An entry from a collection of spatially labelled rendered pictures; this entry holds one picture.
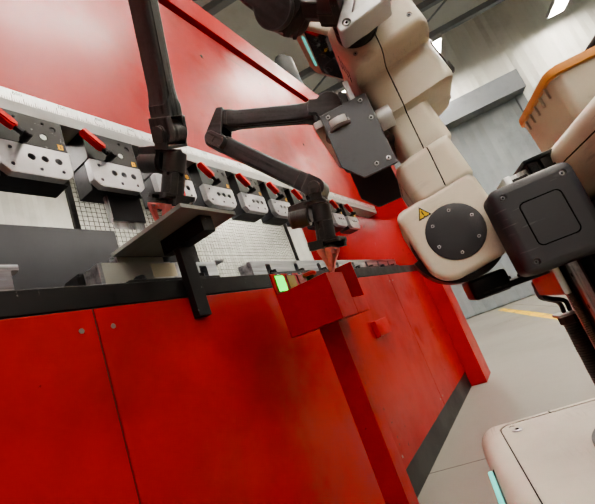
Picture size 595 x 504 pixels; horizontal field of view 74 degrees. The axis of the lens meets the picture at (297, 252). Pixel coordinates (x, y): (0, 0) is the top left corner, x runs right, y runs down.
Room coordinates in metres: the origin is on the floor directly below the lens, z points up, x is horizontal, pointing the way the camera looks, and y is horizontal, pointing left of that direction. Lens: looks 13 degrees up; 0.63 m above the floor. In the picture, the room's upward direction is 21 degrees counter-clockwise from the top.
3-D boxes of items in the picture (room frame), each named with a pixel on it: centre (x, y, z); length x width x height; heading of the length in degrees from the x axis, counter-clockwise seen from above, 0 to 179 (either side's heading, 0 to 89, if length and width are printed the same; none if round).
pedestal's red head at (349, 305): (1.10, -0.02, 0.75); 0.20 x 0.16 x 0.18; 153
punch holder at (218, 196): (1.31, 0.22, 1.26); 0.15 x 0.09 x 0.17; 151
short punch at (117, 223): (0.98, 0.40, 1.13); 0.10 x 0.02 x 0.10; 151
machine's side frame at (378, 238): (3.06, -0.54, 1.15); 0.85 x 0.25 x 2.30; 61
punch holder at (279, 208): (1.66, 0.02, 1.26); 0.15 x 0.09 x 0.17; 151
